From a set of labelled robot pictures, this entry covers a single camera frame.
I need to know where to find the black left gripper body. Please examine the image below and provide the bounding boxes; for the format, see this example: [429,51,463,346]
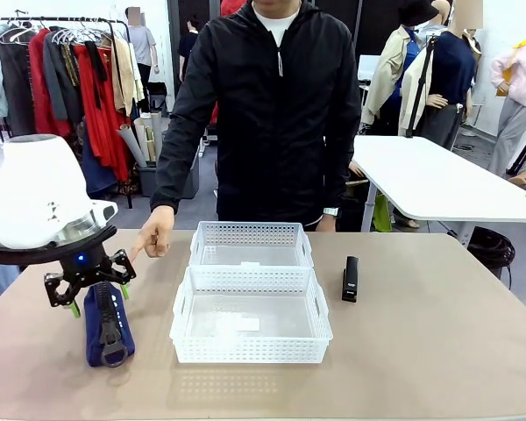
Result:
[57,244,110,287]

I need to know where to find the navy CAMPUS zipper pouch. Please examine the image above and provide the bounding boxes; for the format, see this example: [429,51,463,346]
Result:
[83,280,137,368]

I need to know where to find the black stapler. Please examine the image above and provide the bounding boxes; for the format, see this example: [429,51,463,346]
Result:
[341,256,359,303]

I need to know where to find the person's right forearm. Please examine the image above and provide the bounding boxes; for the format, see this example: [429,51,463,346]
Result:
[150,139,203,216]

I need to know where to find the person's left forearm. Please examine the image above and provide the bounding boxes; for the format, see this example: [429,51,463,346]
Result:
[322,139,363,212]

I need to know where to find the person's right hand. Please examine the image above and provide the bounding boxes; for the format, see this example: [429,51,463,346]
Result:
[129,204,175,264]

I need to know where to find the light blue cloth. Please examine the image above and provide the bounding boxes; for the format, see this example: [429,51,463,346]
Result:
[0,262,21,300]

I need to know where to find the navy hanging garment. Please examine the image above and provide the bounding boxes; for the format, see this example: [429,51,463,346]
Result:
[81,126,120,199]

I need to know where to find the grey storage bin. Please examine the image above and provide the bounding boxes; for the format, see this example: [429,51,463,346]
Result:
[136,161,201,199]

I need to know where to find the white background table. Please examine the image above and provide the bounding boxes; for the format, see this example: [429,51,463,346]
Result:
[349,134,526,249]

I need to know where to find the mannequin in pink top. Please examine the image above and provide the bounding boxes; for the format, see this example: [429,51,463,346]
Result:
[487,17,526,177]

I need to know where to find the leaning grey paper roll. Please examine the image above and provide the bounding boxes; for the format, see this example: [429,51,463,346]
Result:
[116,123,148,168]

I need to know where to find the white perforated plastic basket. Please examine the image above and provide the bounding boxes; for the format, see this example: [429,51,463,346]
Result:
[169,265,334,365]
[188,221,316,268]

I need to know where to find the beige paper roll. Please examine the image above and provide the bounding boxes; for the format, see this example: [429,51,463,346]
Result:
[133,116,153,164]

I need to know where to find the red hanging dress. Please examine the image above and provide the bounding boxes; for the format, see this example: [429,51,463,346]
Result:
[72,43,132,182]

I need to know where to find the tall grey paper roll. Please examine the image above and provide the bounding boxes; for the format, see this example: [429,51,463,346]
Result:
[150,111,164,162]

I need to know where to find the mannequin in navy top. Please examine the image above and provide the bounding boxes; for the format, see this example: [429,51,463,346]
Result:
[414,0,484,151]

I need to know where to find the green bag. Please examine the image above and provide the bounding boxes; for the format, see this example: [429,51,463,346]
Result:
[373,192,394,232]

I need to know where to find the black tripod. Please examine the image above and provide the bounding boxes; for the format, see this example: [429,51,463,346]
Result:
[405,37,439,139]

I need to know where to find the red hanging jacket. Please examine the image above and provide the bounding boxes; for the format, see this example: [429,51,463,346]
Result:
[27,28,74,138]

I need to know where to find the grey hanging jacket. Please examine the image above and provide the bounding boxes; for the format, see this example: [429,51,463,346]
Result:
[42,29,85,125]

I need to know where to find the dark grey hanging garment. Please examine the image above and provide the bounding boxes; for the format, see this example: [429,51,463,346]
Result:
[0,38,37,137]

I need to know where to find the mannequin in beige coat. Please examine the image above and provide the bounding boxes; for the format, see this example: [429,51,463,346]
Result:
[360,0,440,137]

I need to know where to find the beige hanging garment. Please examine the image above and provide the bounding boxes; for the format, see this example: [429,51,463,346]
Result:
[99,37,146,118]

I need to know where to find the black hanging scarf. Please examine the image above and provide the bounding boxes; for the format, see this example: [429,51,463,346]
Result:
[84,40,110,111]

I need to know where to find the person in black jacket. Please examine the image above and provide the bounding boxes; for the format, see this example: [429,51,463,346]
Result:
[150,0,363,230]

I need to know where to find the white board panel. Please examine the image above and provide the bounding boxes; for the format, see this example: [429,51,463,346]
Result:
[358,54,382,83]

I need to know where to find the bystander in grey t-shirt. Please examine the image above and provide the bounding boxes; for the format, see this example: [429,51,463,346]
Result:
[124,6,161,113]

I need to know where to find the bystander in black top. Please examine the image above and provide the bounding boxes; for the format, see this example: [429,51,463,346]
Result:
[177,15,202,83]

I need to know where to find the black clothes rack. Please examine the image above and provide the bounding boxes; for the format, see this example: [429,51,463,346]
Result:
[0,16,135,210]

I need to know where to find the person's white t-shirt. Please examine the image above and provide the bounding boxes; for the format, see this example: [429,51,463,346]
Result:
[252,3,300,47]

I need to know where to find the black cable coil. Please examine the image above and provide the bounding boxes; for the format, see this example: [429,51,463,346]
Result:
[466,226,516,269]

